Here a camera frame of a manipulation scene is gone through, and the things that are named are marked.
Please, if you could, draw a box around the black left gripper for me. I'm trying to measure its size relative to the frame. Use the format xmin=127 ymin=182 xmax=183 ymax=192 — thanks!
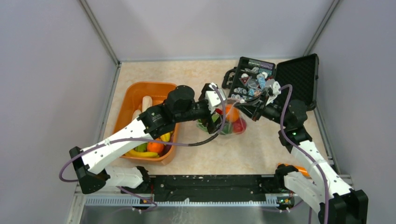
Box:
xmin=175 ymin=85 xmax=229 ymax=133

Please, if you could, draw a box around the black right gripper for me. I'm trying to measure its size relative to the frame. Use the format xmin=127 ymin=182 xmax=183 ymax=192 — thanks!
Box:
xmin=235 ymin=91 xmax=290 ymax=127

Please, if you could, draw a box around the orange carrot toy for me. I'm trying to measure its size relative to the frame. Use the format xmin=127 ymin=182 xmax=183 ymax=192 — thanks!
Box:
xmin=277 ymin=163 xmax=310 ymax=177

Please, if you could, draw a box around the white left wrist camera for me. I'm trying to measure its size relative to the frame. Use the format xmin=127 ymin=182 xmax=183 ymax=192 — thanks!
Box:
xmin=202 ymin=83 xmax=227 ymax=113

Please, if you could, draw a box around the black poker chip case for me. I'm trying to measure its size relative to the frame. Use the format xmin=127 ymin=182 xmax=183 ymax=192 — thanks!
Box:
xmin=222 ymin=54 xmax=319 ymax=111

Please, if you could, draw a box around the clear zip top bag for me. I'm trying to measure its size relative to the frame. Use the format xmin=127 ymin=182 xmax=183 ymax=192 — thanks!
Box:
xmin=212 ymin=98 xmax=247 ymax=135

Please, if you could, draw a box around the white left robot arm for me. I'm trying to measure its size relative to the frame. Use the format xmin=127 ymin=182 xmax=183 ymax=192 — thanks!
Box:
xmin=69 ymin=83 xmax=226 ymax=194

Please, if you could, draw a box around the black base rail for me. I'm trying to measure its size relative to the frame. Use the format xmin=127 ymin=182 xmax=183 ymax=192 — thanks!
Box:
xmin=148 ymin=175 xmax=282 ymax=203

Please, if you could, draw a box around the orange fruit toy back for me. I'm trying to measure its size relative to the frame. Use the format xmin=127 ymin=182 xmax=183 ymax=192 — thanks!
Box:
xmin=225 ymin=104 xmax=240 ymax=123

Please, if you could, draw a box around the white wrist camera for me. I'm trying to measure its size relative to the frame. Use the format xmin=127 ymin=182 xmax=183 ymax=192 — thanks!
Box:
xmin=202 ymin=83 xmax=227 ymax=113
xmin=263 ymin=79 xmax=281 ymax=106

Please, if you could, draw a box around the orange plastic bin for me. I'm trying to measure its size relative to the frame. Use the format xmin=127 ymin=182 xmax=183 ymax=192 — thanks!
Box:
xmin=113 ymin=82 xmax=177 ymax=165

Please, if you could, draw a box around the yellow banana toy front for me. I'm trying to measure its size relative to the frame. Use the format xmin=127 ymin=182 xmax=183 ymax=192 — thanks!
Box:
xmin=125 ymin=150 xmax=159 ymax=158

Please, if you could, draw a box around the yellow banana bunch toy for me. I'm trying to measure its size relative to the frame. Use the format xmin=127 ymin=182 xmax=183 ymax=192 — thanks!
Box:
xmin=160 ymin=132 xmax=173 ymax=142

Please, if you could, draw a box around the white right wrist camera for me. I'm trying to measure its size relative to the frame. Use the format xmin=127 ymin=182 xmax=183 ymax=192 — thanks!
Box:
xmin=263 ymin=79 xmax=281 ymax=106

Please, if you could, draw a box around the orange fruit toy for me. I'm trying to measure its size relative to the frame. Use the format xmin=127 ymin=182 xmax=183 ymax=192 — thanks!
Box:
xmin=225 ymin=104 xmax=240 ymax=123
xmin=146 ymin=142 xmax=164 ymax=154

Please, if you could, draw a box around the orange fruit toy front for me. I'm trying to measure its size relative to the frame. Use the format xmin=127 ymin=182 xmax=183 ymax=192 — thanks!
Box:
xmin=146 ymin=142 xmax=164 ymax=154

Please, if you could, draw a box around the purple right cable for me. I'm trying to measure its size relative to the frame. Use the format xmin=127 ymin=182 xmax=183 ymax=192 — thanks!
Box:
xmin=278 ymin=84 xmax=330 ymax=224

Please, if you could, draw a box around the red apple toy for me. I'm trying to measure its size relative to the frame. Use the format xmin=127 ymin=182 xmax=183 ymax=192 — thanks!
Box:
xmin=232 ymin=118 xmax=247 ymax=134

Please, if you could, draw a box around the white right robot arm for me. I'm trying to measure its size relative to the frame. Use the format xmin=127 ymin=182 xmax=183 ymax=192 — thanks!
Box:
xmin=236 ymin=99 xmax=368 ymax=224

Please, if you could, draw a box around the green napa cabbage toy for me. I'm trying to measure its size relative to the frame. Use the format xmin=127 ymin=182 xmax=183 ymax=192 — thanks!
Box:
xmin=196 ymin=113 xmax=232 ymax=135

